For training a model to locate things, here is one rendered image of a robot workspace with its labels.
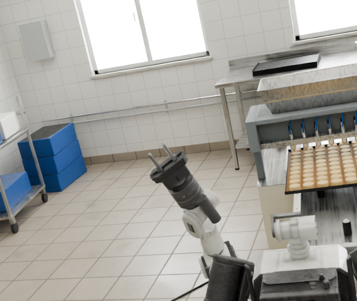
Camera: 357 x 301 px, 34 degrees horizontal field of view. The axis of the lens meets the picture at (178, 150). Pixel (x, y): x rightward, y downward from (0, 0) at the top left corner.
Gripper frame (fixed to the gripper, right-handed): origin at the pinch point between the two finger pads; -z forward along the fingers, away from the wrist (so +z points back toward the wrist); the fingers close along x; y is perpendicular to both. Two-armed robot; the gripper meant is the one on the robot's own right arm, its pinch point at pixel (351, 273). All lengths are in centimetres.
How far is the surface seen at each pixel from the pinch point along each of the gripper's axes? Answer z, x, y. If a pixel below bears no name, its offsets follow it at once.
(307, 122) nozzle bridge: -90, -31, -11
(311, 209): -46.1, -4.9, -13.0
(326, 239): -16.8, -5.6, -7.7
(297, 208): -36.1, -10.8, -18.6
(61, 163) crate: -369, 70, -277
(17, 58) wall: -450, -38, -340
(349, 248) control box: -9.0, -5.4, 0.2
